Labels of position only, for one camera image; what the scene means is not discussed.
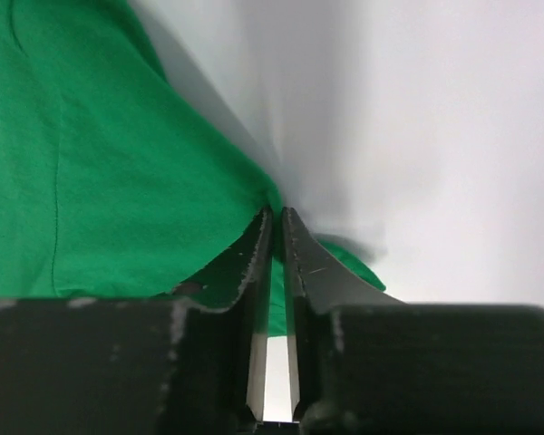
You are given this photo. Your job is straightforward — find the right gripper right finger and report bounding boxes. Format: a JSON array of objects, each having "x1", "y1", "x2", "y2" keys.
[{"x1": 282, "y1": 208, "x2": 544, "y2": 434}]

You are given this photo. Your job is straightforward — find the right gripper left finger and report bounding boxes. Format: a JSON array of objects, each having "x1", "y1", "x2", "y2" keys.
[{"x1": 0, "y1": 208, "x2": 272, "y2": 434}]

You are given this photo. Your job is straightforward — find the green t-shirt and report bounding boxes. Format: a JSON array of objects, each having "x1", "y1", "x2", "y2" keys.
[{"x1": 0, "y1": 0, "x2": 387, "y2": 339}]

